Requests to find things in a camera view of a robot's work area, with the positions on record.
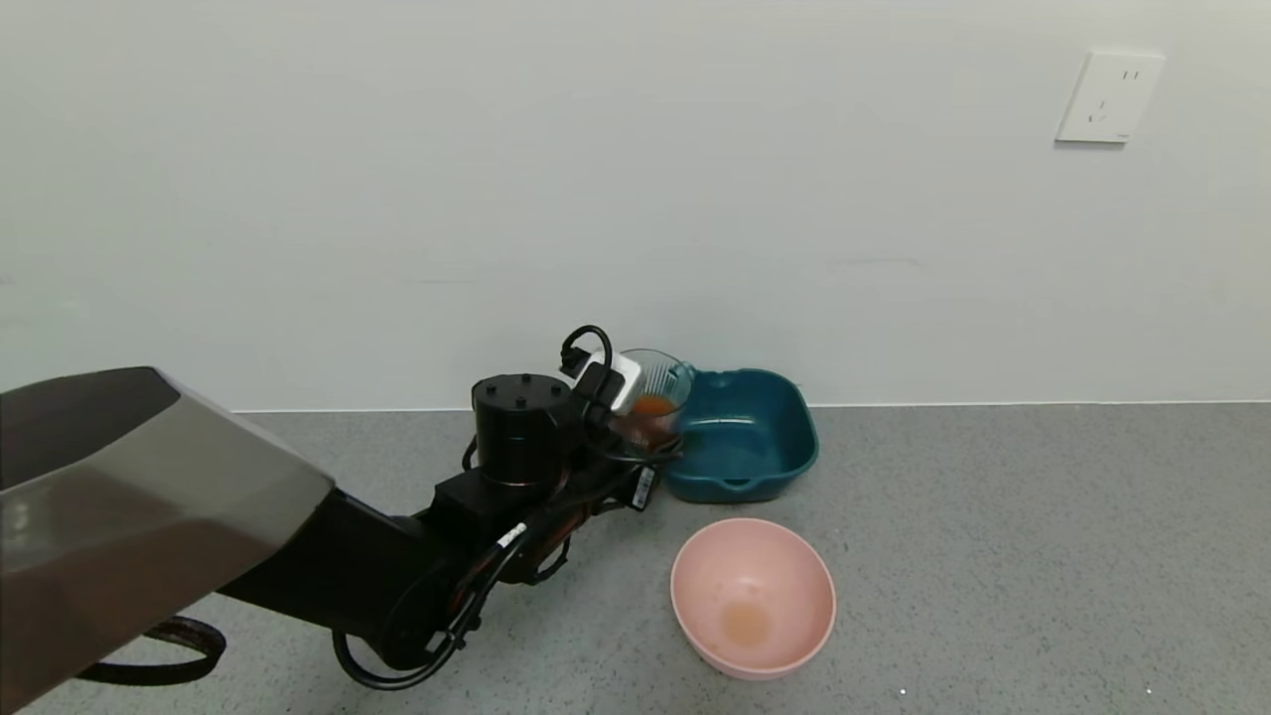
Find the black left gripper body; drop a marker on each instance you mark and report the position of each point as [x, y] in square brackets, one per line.
[642, 488]

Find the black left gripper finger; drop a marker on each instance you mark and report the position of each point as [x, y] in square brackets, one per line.
[657, 455]

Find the reddish brown liquid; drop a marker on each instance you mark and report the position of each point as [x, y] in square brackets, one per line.
[653, 412]

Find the clear blue ribbed cup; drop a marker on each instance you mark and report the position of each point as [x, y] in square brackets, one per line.
[660, 382]

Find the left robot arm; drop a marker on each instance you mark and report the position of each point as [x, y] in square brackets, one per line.
[149, 516]

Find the pink round bowl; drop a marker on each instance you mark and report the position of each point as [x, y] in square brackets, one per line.
[755, 596]

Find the teal square plastic basin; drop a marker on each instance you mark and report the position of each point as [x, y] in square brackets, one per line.
[745, 437]

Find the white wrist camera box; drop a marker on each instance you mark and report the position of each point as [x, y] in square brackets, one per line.
[614, 380]

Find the white wall socket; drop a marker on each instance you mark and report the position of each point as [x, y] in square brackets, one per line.
[1107, 97]

